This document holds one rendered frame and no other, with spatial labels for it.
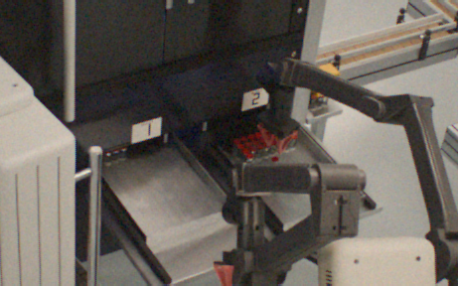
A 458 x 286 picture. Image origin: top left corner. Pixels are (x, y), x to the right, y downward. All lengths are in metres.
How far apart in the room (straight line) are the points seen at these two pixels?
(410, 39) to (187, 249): 1.15
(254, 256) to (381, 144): 2.49
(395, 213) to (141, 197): 1.63
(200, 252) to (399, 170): 1.88
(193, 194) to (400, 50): 0.94
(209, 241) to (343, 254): 0.75
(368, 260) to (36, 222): 0.63
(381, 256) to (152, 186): 0.98
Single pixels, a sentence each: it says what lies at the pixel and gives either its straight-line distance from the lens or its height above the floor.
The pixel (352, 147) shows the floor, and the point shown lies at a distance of 4.56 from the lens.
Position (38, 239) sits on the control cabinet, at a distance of 2.13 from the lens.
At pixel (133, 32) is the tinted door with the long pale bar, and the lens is 2.68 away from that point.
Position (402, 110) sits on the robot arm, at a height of 1.39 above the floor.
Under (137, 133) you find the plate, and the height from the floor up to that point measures 1.02.
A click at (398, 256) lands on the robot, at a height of 1.38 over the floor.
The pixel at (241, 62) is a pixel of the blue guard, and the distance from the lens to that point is 2.92.
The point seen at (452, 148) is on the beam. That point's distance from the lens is 3.89.
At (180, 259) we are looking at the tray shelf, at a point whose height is 0.88.
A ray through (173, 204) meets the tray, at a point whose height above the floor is 0.88.
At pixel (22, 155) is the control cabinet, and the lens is 1.98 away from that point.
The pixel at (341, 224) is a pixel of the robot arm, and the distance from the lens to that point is 1.91.
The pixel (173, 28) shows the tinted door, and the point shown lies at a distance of 2.74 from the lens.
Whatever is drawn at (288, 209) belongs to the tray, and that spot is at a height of 0.88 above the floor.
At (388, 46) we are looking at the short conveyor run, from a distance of 3.47.
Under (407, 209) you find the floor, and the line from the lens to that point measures 4.34.
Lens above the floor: 2.83
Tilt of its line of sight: 39 degrees down
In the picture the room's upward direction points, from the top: 7 degrees clockwise
